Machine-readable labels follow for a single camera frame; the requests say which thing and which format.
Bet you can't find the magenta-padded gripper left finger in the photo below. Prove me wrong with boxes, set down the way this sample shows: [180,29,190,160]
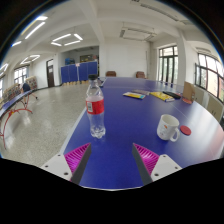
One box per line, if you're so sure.
[40,143,93,186]

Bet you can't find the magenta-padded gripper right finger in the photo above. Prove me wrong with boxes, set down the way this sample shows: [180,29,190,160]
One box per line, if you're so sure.
[131,143,183,186]

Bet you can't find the clear red-label water bottle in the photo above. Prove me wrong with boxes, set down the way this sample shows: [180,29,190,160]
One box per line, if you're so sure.
[85,74,107,139]

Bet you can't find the white mug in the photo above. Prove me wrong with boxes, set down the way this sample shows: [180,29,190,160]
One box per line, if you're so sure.
[156,114,181,143]

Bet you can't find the flat round red coaster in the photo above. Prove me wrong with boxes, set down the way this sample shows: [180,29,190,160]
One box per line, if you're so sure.
[179,124,192,137]

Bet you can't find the yellow book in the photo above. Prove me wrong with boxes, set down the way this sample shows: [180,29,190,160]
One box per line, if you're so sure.
[149,91,176,103]

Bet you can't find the yellow and blue booklet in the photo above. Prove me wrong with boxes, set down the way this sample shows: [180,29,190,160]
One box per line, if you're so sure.
[122,91,147,100]

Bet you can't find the grey booklet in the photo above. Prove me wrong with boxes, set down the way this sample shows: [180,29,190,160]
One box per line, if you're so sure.
[132,89,151,96]

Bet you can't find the black paddle case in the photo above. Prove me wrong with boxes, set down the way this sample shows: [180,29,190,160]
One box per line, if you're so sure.
[163,90,182,100]

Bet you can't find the red table tennis paddle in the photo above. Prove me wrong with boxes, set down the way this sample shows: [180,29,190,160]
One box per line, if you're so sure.
[181,97,194,105]

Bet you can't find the brown cardboard box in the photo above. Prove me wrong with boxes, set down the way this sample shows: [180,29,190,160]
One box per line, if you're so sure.
[182,81,197,103]

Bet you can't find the white cabinet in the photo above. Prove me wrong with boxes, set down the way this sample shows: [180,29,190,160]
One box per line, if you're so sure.
[206,94,224,123]
[194,85,206,106]

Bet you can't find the red-legged table tennis table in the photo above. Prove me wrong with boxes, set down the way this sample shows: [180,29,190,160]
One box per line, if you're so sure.
[0,89,34,149]

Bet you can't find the person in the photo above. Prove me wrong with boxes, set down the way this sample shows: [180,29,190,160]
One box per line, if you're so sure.
[21,82,39,101]

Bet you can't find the blue partition screens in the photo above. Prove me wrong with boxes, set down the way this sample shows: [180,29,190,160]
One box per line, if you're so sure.
[60,60,99,84]

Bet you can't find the dark brown door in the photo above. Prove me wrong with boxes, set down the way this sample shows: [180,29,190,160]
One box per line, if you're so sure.
[46,58,56,88]

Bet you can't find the black-framed glass door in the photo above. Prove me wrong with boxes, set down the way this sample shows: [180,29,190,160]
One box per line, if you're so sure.
[158,45,179,84]

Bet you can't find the black-framed window row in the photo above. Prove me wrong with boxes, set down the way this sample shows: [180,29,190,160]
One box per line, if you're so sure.
[194,53,224,103]

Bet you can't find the ceiling lights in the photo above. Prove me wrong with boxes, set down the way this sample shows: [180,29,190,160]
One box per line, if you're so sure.
[0,14,84,76]

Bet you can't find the ceiling air conditioner unit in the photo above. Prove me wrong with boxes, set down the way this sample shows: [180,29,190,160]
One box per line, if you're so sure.
[119,27,157,42]

